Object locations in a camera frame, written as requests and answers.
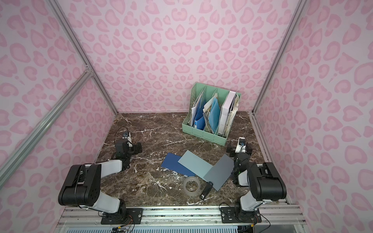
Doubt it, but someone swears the dark blue envelope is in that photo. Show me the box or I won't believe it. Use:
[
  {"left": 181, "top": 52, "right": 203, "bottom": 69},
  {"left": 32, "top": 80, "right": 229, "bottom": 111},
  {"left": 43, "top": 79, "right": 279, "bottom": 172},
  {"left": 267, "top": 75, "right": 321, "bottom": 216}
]
[{"left": 161, "top": 153, "right": 195, "bottom": 177}]

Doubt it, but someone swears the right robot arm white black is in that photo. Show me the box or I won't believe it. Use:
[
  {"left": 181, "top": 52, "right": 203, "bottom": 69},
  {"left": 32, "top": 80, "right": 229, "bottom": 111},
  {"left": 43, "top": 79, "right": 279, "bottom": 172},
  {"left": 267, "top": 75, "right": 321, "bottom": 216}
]
[{"left": 226, "top": 144, "right": 287, "bottom": 214}]

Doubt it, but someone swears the small black stapler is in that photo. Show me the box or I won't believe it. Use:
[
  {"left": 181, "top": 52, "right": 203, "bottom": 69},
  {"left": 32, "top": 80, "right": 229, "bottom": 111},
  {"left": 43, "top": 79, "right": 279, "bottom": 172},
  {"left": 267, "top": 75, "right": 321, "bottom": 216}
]
[{"left": 200, "top": 182, "right": 213, "bottom": 200}]

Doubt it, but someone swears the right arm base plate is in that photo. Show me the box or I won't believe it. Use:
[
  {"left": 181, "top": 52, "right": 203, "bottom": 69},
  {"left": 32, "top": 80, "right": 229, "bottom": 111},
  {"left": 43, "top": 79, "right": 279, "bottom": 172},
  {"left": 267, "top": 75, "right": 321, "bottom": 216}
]
[{"left": 219, "top": 206, "right": 262, "bottom": 224}]

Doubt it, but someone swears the grey envelope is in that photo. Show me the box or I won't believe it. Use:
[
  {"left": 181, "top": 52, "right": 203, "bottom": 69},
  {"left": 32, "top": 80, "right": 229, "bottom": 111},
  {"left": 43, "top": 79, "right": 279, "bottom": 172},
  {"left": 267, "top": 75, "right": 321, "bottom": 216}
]
[{"left": 203, "top": 154, "right": 234, "bottom": 191}]

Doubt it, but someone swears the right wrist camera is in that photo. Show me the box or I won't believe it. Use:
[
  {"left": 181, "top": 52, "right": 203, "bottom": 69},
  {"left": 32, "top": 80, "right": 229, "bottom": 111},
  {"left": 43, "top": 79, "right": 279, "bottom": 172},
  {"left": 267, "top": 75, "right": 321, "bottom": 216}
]
[{"left": 235, "top": 137, "right": 246, "bottom": 153}]

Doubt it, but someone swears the blue folder in organizer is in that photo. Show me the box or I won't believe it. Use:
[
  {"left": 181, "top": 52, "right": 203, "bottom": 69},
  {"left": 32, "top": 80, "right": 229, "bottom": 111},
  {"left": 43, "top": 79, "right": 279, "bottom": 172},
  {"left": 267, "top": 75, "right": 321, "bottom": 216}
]
[{"left": 208, "top": 97, "right": 220, "bottom": 134}]

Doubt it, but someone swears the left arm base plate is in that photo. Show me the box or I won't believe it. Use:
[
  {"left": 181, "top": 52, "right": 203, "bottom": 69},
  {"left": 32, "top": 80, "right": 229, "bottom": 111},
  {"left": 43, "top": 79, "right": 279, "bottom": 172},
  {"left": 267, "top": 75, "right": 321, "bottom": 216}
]
[{"left": 101, "top": 208, "right": 144, "bottom": 225}]

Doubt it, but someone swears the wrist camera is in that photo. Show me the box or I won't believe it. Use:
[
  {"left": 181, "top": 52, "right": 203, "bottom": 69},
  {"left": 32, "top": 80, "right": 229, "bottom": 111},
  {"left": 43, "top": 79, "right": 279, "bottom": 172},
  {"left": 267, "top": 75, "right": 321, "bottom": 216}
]
[
  {"left": 235, "top": 137, "right": 246, "bottom": 153},
  {"left": 122, "top": 130, "right": 133, "bottom": 147}
]

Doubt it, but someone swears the clear tape roll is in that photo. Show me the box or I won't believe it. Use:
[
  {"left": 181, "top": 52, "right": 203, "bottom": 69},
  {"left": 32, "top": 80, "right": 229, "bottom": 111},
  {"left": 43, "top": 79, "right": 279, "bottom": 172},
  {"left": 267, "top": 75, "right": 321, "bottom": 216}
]
[{"left": 183, "top": 176, "right": 201, "bottom": 197}]

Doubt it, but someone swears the aluminium rail front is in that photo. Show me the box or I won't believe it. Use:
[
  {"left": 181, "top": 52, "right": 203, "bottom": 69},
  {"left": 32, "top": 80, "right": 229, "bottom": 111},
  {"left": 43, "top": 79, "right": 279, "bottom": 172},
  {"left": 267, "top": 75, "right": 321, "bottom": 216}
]
[{"left": 56, "top": 204, "right": 306, "bottom": 229}]

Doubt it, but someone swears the light blue envelope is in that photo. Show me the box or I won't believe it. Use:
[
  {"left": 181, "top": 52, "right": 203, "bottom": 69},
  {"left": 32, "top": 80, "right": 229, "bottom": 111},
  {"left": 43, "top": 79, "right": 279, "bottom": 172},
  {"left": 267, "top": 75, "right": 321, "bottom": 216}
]
[{"left": 178, "top": 150, "right": 213, "bottom": 179}]

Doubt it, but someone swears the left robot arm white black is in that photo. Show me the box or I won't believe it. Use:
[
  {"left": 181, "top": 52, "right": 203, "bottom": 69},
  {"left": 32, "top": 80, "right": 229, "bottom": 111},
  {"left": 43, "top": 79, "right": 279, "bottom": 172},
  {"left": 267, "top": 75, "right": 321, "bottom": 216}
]
[{"left": 58, "top": 138, "right": 142, "bottom": 216}]

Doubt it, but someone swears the green file organizer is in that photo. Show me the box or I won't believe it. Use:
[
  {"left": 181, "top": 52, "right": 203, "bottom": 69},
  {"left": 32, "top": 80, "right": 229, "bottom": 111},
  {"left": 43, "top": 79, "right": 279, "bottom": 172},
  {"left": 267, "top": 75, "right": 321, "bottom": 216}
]
[{"left": 182, "top": 83, "right": 241, "bottom": 146}]

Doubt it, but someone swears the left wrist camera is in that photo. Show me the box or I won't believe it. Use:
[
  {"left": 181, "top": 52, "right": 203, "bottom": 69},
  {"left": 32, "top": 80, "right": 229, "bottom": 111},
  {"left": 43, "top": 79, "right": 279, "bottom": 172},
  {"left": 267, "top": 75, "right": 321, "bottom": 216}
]
[{"left": 122, "top": 130, "right": 133, "bottom": 147}]

